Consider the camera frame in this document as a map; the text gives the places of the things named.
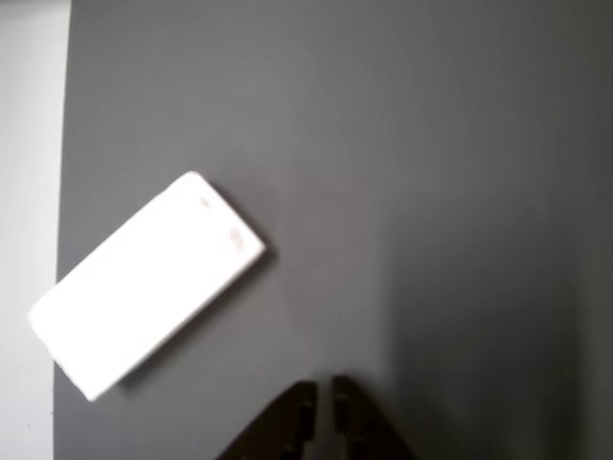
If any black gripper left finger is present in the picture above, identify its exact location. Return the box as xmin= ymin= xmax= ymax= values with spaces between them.
xmin=215 ymin=380 xmax=318 ymax=460

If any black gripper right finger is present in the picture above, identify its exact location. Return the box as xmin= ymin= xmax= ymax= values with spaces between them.
xmin=332 ymin=376 xmax=419 ymax=460

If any white rectangular block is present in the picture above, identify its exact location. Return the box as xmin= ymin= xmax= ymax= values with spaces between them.
xmin=27 ymin=171 xmax=267 ymax=403

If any grey table mat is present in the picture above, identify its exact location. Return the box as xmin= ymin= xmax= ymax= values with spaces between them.
xmin=51 ymin=0 xmax=613 ymax=460

